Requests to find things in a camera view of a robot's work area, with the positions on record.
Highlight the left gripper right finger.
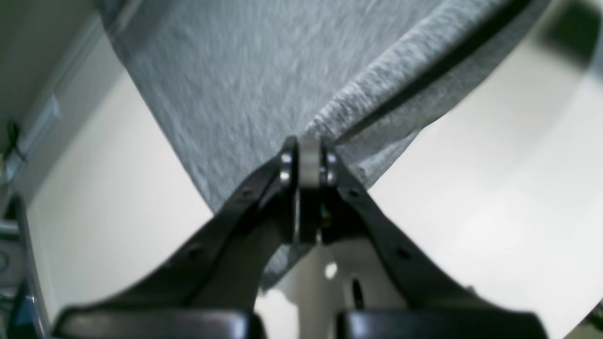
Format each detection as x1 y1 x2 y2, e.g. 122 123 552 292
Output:
320 141 547 339

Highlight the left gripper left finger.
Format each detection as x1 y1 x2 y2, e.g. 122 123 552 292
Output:
52 137 299 339

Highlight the grey long-sleeve T-shirt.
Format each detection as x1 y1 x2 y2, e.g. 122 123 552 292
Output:
97 0 552 290

